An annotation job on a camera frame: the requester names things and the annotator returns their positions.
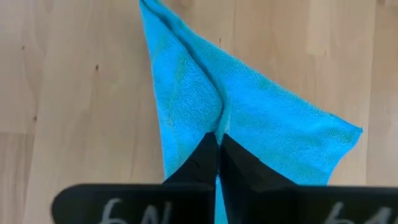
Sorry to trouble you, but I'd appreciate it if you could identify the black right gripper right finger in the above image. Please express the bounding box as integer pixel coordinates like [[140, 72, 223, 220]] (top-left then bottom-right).
[[220, 133, 398, 224]]

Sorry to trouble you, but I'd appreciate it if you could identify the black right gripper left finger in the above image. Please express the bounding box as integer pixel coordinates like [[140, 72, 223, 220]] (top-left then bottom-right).
[[51, 132, 220, 224]]

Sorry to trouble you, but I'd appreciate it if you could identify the light blue microfiber towel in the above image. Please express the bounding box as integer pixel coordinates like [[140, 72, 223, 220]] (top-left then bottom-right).
[[139, 0, 364, 224]]

